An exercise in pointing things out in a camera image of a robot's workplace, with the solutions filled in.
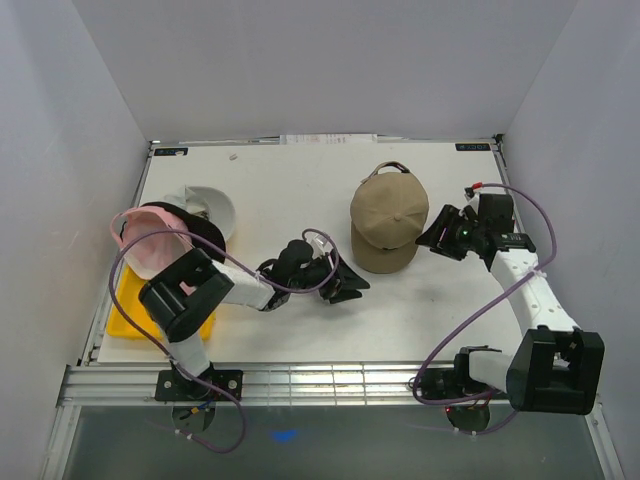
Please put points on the beige cap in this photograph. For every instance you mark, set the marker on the beige cap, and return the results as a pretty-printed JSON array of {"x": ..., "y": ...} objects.
[{"x": 387, "y": 214}]

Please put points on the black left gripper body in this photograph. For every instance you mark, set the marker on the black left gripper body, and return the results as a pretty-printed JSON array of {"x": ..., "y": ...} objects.
[{"x": 316, "y": 275}]

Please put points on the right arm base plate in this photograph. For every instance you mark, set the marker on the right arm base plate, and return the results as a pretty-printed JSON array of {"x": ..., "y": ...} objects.
[{"x": 445, "y": 384}]

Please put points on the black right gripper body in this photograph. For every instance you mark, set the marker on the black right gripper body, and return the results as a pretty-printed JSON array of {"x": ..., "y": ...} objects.
[{"x": 462, "y": 236}]

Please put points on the black logo sticker right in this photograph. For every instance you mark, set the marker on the black logo sticker right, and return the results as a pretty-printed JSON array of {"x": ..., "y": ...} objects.
[{"x": 472, "y": 147}]

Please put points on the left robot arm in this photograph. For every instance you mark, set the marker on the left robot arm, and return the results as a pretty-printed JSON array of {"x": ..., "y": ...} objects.
[{"x": 184, "y": 295}]

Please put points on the aluminium table frame rail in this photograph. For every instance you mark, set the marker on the aluminium table frame rail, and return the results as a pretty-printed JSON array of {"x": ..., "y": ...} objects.
[{"x": 262, "y": 385}]

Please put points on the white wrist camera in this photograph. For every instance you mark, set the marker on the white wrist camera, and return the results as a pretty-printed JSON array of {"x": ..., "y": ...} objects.
[
  {"x": 472, "y": 193},
  {"x": 320, "y": 245}
]

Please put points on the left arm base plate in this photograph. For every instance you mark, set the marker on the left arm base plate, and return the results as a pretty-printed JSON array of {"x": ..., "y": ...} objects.
[{"x": 225, "y": 385}]

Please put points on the paper sheet at back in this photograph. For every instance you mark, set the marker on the paper sheet at back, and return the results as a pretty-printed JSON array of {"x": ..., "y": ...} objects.
[{"x": 327, "y": 139}]

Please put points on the pink cap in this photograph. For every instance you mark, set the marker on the pink cap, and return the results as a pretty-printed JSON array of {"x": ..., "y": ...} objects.
[{"x": 151, "y": 255}]

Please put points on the white cap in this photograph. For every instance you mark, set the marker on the white cap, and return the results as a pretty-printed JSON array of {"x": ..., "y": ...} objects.
[{"x": 197, "y": 204}]

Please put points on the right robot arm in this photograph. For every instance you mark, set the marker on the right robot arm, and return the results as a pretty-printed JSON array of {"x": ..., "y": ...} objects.
[{"x": 556, "y": 365}]

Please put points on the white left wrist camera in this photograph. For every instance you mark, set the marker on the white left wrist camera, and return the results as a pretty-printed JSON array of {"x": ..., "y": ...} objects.
[{"x": 320, "y": 245}]

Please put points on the black logo sticker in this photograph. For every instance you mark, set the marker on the black logo sticker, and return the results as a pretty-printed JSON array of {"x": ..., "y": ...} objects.
[
  {"x": 171, "y": 151},
  {"x": 472, "y": 147}
]

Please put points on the black logo sticker left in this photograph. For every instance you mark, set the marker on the black logo sticker left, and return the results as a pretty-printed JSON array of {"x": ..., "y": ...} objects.
[{"x": 171, "y": 151}]

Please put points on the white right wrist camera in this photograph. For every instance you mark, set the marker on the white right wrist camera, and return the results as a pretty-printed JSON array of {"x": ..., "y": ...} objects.
[{"x": 472, "y": 193}]

